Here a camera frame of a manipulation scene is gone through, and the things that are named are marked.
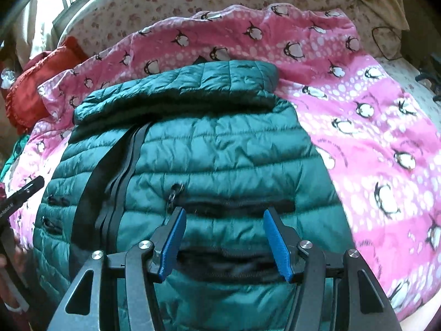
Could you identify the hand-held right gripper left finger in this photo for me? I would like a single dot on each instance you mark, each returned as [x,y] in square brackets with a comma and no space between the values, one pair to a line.
[170,241]

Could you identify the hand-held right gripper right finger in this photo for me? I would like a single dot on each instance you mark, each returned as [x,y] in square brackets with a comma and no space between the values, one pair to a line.
[277,244]

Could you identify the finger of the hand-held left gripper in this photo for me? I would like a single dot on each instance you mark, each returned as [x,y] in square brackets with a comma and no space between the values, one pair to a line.
[27,189]

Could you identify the green quilted puffer jacket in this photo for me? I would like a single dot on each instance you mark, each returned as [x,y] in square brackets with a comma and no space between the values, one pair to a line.
[224,158]

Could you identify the person's left hand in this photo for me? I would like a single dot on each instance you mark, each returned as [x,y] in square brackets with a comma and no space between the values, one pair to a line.
[10,255]

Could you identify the green cloth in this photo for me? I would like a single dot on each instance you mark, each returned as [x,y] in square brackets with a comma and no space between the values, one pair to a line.
[15,155]

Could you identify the red ruffled cushion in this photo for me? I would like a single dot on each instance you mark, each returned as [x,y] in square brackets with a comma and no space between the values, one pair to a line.
[38,82]

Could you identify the clear crumpled plastic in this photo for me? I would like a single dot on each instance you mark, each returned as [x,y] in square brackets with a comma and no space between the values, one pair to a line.
[7,77]

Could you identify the pink penguin print blanket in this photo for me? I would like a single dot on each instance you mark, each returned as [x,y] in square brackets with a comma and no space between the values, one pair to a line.
[372,165]

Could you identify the cream curtain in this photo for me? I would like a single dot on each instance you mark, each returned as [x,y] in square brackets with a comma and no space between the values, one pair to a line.
[38,27]

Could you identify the black object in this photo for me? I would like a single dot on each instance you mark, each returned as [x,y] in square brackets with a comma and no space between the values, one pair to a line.
[430,76]

